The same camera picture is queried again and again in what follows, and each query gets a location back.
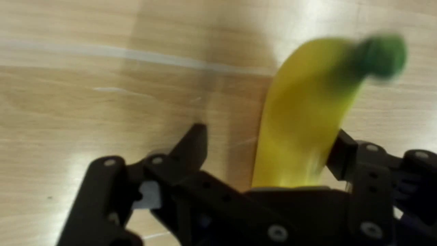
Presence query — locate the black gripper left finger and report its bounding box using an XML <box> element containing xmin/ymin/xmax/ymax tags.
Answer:
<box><xmin>55</xmin><ymin>122</ymin><xmax>297</xmax><ymax>246</ymax></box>

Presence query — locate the yellow plush banana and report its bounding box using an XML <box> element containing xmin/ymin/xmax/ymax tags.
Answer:
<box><xmin>249</xmin><ymin>35</ymin><xmax>409</xmax><ymax>191</ymax></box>

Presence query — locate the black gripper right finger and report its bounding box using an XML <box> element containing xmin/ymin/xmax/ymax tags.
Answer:
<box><xmin>324</xmin><ymin>129</ymin><xmax>437</xmax><ymax>246</ymax></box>

